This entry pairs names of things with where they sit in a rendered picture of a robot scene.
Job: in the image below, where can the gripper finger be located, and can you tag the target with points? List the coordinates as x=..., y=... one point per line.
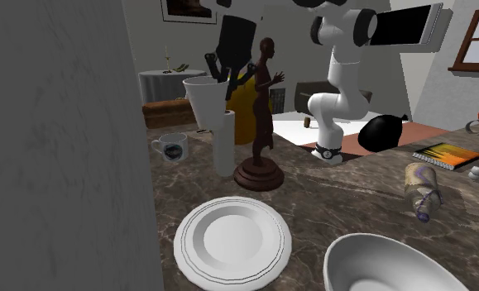
x=215, y=66
x=245, y=78

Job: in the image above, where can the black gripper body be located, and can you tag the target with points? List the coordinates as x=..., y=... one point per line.
x=236, y=40

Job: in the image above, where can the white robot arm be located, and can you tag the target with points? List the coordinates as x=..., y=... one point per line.
x=336, y=76

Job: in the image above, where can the white conical vase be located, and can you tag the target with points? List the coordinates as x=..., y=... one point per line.
x=205, y=100

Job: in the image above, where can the yellow rounded seat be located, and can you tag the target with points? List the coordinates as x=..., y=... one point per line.
x=243, y=117

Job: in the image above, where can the dark brown human figurine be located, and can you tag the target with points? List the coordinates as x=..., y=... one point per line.
x=262, y=117

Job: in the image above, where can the round table with grey cloth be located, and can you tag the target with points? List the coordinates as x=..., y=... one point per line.
x=162, y=86

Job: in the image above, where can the white low table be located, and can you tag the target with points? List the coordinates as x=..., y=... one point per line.
x=293, y=131

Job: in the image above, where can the dark armchair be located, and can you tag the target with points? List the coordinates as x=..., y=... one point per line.
x=317, y=89

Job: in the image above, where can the white cylinder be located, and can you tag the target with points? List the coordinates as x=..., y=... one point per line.
x=224, y=149

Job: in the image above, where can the white mug with dark print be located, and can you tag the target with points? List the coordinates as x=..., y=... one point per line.
x=173, y=148

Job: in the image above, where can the black rounded bag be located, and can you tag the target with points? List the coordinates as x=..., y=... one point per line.
x=380, y=133

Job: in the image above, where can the white plate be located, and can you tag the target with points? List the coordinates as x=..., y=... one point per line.
x=233, y=241

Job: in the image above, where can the beige patterned bottle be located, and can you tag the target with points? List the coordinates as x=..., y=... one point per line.
x=421, y=187

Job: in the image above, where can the orange and black notebook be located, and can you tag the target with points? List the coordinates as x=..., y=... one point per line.
x=448, y=155

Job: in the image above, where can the white bowl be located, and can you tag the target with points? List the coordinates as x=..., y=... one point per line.
x=384, y=262

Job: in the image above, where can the framed wall picture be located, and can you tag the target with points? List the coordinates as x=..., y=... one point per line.
x=188, y=10

